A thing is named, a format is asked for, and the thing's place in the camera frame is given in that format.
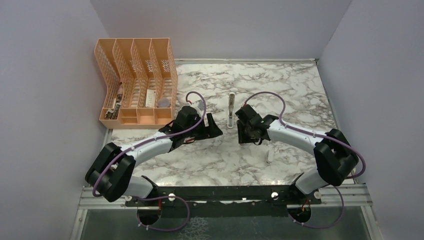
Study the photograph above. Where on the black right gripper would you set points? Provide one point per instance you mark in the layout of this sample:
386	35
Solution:
242	137

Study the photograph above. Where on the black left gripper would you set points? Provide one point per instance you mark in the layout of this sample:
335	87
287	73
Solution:
212	130

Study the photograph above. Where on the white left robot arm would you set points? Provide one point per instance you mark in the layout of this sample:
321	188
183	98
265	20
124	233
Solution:
111	174

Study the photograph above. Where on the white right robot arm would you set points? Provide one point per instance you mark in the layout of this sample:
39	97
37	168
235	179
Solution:
334	157

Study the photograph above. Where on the small white stapler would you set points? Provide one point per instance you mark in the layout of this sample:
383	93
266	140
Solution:
270	155

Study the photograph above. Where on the clear tape roll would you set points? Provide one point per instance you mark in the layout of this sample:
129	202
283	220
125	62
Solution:
163	103

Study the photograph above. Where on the white card in organizer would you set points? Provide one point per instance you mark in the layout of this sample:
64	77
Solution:
150	98

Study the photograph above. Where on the orange plastic file organizer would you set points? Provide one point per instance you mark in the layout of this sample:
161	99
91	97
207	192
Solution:
129	67

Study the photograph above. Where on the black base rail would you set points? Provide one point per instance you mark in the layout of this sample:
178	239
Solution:
177	202

